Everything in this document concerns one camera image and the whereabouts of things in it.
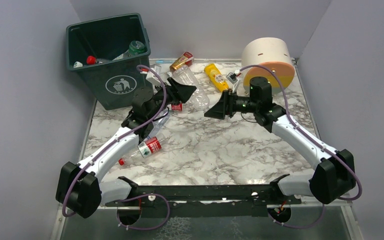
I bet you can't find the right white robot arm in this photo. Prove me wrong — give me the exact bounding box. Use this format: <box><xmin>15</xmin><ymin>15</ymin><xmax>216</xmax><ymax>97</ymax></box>
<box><xmin>204</xmin><ymin>77</ymin><xmax>357</xmax><ymax>204</ymax></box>

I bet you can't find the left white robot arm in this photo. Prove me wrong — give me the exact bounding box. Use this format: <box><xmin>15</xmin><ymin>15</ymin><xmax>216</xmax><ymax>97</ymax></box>
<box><xmin>55</xmin><ymin>77</ymin><xmax>197</xmax><ymax>218</ymax></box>

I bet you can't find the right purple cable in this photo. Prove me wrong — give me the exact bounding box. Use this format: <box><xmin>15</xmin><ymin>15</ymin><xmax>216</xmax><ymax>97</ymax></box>
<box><xmin>238</xmin><ymin>64</ymin><xmax>363</xmax><ymax>230</ymax></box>

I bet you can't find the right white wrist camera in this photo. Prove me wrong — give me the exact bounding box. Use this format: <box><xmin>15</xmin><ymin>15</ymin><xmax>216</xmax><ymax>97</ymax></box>
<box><xmin>226</xmin><ymin>70</ymin><xmax>242</xmax><ymax>93</ymax></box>

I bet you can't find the clear bottle light blue label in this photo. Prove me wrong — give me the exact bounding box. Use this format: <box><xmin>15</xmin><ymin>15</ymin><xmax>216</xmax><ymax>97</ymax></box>
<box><xmin>72</xmin><ymin>61</ymin><xmax>83</xmax><ymax>69</ymax></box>

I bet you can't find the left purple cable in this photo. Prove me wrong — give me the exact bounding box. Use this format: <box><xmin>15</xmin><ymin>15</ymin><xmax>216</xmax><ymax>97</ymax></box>
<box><xmin>61</xmin><ymin>64</ymin><xmax>171</xmax><ymax>232</ymax></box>

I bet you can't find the purple cable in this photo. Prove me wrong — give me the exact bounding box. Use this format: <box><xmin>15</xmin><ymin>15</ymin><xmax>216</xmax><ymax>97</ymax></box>
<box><xmin>61</xmin><ymin>64</ymin><xmax>171</xmax><ymax>232</ymax></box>
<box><xmin>238</xmin><ymin>64</ymin><xmax>363</xmax><ymax>230</ymax></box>

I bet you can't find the clear bottle dark green label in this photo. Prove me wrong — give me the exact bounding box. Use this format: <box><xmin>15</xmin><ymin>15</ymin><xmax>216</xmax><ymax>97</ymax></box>
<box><xmin>113</xmin><ymin>51</ymin><xmax>130</xmax><ymax>61</ymax></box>

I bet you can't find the clear bottle red cap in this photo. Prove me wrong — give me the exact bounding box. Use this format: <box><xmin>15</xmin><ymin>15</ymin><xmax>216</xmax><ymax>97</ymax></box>
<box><xmin>170</xmin><ymin>103</ymin><xmax>183</xmax><ymax>112</ymax></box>

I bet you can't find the yellow plastic bottle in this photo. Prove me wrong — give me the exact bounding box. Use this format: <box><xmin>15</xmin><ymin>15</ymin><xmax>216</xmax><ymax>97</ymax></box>
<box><xmin>204</xmin><ymin>63</ymin><xmax>229</xmax><ymax>92</ymax></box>

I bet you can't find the cream cylindrical drum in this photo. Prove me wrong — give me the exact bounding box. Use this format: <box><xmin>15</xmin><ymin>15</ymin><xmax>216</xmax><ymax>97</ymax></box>
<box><xmin>241</xmin><ymin>37</ymin><xmax>296</xmax><ymax>95</ymax></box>

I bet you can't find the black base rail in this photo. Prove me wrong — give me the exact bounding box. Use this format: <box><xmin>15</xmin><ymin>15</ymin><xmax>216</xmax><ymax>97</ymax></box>
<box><xmin>105</xmin><ymin>184</ymin><xmax>301</xmax><ymax>218</ymax></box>

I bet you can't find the dark green trash bin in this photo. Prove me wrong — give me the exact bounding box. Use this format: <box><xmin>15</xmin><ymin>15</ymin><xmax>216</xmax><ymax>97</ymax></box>
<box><xmin>65</xmin><ymin>13</ymin><xmax>153</xmax><ymax>110</ymax></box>

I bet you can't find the amber red-label bottle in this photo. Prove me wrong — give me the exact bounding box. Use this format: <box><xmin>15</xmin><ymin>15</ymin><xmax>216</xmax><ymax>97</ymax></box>
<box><xmin>169</xmin><ymin>51</ymin><xmax>195</xmax><ymax>73</ymax></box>

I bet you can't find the clear bottle red white label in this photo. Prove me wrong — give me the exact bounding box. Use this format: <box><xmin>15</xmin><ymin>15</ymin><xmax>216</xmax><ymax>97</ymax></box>
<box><xmin>86</xmin><ymin>55</ymin><xmax>112</xmax><ymax>65</ymax></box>

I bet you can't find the clear bottle red green label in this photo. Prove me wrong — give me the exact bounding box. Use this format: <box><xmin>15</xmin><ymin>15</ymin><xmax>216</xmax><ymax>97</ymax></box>
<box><xmin>118</xmin><ymin>136</ymin><xmax>162</xmax><ymax>166</ymax></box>

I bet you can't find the crushed clear blue bottle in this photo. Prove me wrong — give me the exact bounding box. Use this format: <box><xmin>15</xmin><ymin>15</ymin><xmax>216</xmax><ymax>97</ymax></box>
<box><xmin>146</xmin><ymin>113</ymin><xmax>170</xmax><ymax>140</ymax></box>

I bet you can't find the green tinted plastic bottle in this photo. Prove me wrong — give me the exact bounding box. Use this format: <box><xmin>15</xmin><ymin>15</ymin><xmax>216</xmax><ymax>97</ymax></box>
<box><xmin>127</xmin><ymin>40</ymin><xmax>147</xmax><ymax>56</ymax></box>

